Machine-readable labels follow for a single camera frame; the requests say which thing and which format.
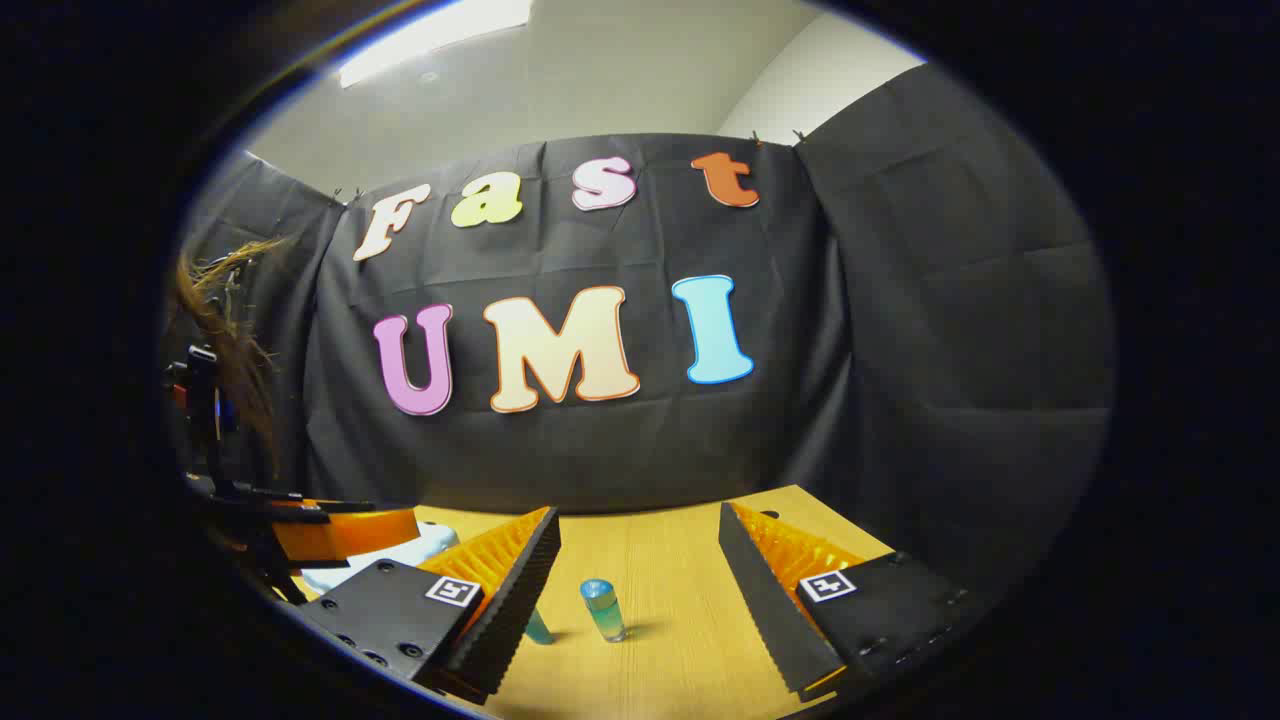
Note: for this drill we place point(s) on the teal skin care tube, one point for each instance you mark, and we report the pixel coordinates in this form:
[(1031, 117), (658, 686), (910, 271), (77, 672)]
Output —
[(538, 628)]

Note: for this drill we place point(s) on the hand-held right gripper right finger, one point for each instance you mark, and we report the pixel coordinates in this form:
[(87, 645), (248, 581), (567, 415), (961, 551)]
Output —
[(765, 610)]

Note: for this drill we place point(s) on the black backdrop cloth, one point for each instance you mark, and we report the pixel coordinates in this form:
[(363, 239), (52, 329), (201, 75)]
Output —
[(900, 350)]

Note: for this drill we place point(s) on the person's hair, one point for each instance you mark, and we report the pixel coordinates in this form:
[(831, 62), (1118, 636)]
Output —
[(235, 350)]

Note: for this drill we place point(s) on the blue skin care bottle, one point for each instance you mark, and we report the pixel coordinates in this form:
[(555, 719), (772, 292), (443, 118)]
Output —
[(603, 612)]

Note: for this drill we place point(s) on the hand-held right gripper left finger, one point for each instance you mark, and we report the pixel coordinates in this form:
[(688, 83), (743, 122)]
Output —
[(515, 610)]

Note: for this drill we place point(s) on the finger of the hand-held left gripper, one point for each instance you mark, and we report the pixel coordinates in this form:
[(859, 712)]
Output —
[(340, 535)]

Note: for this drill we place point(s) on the light blue suitcase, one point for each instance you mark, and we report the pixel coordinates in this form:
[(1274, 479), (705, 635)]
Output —
[(425, 550)]

